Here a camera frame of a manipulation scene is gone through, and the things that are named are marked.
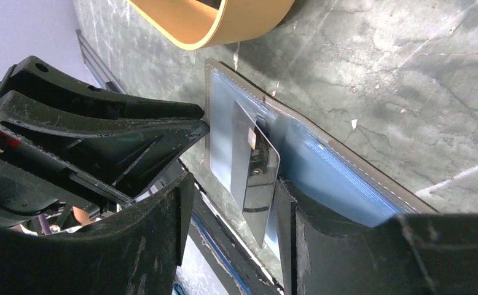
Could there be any aluminium frame rail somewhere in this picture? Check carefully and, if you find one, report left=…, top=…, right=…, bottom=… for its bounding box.
left=76, top=29, right=126, bottom=94

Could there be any orange oval plastic tray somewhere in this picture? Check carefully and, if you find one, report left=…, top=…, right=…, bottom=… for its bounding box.
left=130, top=0, right=294, bottom=50

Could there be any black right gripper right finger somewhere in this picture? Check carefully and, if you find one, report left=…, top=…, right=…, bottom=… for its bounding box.
left=273, top=178, right=478, bottom=294

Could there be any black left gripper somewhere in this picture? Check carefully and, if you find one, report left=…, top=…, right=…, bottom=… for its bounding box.
left=0, top=56, right=210, bottom=231

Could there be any stack of black cards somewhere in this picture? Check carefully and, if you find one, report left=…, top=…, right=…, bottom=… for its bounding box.
left=197, top=0, right=221, bottom=9

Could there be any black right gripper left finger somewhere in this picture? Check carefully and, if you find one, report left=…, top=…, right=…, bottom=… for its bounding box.
left=0, top=172, right=195, bottom=294

